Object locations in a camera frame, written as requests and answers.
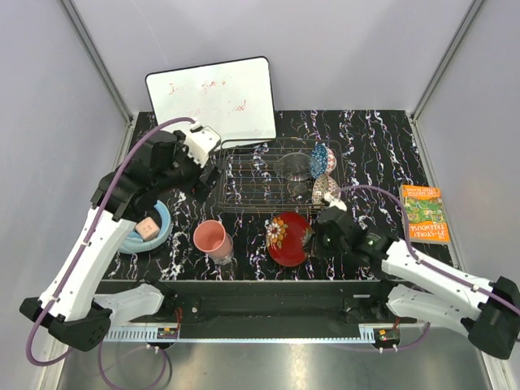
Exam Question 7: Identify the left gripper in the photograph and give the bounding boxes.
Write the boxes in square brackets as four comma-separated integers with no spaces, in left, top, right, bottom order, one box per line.
[155,130,223,202]

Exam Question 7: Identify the red floral plate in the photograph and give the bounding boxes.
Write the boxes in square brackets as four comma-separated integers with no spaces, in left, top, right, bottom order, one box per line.
[266,212,312,267]

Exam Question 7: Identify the pink tumbler cup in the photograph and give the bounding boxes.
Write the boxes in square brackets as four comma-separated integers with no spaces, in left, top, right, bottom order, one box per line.
[193,220,234,265]

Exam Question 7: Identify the red patterned white bowl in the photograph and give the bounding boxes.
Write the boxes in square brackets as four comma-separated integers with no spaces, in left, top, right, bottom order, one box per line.
[311,174,341,205]

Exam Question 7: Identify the clear glass plate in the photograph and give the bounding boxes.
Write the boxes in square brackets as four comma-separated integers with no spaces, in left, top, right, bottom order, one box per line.
[274,152,319,182]

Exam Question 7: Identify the blue patterned bowl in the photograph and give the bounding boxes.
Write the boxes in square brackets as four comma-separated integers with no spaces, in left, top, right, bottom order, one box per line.
[310,143,337,179]

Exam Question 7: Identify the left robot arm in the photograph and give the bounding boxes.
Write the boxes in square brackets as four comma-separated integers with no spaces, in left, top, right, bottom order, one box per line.
[19,126,221,352]

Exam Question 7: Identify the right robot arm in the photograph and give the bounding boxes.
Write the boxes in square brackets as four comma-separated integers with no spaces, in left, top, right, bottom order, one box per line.
[303,206,519,360]

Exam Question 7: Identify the pink dice cube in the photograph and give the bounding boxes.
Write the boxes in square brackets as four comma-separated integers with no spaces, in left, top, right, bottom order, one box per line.
[135,217,161,242]

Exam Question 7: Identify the whiteboard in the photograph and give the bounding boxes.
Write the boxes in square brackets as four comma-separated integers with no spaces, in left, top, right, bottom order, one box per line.
[145,56,276,149]

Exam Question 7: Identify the light blue headphones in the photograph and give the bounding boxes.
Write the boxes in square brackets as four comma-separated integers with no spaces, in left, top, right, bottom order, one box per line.
[119,201,172,254]

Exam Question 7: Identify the orange green book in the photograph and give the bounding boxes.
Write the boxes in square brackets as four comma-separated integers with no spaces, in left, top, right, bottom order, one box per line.
[400,184,450,245]

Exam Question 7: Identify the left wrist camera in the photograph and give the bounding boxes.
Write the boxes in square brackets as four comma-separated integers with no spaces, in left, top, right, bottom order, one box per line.
[184,122,221,168]

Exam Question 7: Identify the wire dish rack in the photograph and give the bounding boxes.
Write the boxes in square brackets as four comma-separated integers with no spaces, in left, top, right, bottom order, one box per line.
[215,137,345,214]

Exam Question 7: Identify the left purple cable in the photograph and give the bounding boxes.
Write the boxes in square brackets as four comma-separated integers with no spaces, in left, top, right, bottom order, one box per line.
[26,116,200,389]

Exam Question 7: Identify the purple cable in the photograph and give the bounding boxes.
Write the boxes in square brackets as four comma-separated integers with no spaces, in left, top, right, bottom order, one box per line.
[26,116,200,389]
[324,184,520,353]

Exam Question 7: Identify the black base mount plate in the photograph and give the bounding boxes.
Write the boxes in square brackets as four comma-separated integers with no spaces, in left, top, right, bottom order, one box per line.
[128,279,418,340]

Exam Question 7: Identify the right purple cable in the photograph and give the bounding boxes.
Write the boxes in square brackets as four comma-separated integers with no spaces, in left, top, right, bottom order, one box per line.
[324,184,520,353]

